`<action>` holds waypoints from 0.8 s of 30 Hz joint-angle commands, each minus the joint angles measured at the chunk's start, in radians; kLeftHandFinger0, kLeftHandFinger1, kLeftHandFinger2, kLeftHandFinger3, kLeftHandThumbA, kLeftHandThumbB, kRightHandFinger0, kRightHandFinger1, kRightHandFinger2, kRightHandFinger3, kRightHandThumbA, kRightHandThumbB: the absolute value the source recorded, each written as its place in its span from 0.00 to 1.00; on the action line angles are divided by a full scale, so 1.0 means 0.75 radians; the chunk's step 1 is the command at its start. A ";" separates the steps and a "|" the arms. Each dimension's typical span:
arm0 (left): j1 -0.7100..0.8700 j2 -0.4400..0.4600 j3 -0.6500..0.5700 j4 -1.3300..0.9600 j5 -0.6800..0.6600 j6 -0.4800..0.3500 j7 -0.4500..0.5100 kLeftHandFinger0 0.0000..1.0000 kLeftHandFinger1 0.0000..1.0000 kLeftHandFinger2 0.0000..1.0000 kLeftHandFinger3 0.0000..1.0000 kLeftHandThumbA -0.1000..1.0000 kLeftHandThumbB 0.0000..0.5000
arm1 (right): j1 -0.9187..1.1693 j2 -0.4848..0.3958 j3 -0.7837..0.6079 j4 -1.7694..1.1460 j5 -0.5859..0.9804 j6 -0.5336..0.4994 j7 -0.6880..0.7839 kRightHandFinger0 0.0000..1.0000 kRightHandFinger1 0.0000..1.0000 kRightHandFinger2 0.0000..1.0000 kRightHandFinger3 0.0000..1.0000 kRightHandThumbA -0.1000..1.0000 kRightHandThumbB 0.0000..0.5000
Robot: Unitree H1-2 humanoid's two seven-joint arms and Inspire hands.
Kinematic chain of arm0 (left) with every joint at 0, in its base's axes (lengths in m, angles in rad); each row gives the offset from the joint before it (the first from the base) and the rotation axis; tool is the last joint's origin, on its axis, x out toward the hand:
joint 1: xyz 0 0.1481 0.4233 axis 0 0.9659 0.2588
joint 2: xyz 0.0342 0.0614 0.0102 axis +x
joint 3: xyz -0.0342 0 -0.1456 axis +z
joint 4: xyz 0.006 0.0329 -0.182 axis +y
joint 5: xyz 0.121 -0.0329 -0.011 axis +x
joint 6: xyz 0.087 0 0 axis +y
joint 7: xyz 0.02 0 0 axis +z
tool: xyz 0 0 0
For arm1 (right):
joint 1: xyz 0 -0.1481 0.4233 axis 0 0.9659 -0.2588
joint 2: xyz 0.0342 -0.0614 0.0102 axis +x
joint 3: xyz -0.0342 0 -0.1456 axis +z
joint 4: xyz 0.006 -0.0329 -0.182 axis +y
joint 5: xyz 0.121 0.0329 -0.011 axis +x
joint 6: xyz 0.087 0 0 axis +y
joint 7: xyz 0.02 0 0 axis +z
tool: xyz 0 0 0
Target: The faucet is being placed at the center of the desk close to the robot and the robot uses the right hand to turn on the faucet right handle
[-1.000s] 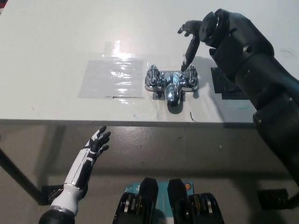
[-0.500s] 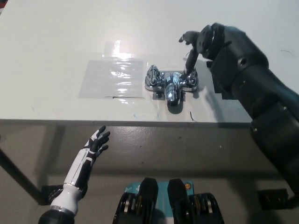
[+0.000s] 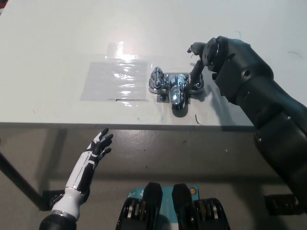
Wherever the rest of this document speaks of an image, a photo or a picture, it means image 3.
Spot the black robot body block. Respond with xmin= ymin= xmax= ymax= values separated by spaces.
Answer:
xmin=172 ymin=183 xmax=230 ymax=230
xmin=116 ymin=182 xmax=164 ymax=230

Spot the left black robot body block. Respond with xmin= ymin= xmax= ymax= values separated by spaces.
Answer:
xmin=116 ymin=182 xmax=164 ymax=230

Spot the chrome faucet body with spout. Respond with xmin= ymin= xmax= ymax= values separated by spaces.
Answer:
xmin=148 ymin=73 xmax=205 ymax=111

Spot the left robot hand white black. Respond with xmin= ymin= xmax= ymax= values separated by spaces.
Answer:
xmin=65 ymin=127 xmax=114 ymax=195

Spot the right black robot body block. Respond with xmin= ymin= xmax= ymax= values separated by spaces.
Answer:
xmin=172 ymin=183 xmax=230 ymax=230

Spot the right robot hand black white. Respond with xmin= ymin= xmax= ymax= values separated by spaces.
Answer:
xmin=187 ymin=42 xmax=207 ymax=84

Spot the black diagonal table leg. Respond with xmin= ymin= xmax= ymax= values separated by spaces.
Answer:
xmin=0 ymin=150 xmax=46 ymax=211

